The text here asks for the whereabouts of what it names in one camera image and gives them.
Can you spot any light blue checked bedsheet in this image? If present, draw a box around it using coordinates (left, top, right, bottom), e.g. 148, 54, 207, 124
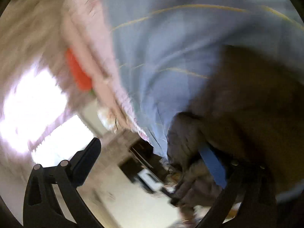
101, 0, 303, 158

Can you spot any orange red pillow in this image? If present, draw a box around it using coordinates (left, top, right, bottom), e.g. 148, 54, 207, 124
65, 48, 93, 92

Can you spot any dark olive puffer jacket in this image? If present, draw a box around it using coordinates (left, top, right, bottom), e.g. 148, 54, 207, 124
167, 46, 303, 224

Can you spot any dark tv cabinet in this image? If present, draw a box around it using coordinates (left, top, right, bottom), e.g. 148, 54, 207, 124
119, 139, 179, 198

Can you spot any pink floral bedding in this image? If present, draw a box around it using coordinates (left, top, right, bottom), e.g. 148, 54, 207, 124
62, 0, 148, 140

